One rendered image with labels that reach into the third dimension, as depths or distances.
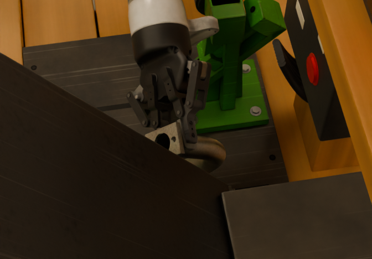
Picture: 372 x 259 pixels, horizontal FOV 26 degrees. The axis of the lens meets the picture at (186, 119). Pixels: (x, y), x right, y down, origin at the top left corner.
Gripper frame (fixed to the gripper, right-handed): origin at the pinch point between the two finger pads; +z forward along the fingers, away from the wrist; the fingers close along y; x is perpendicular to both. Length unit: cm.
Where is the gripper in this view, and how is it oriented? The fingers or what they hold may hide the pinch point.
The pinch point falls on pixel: (176, 139)
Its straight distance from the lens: 100.4
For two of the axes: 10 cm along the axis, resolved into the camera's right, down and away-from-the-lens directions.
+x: 6.9, 0.9, 7.2
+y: 7.1, -3.0, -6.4
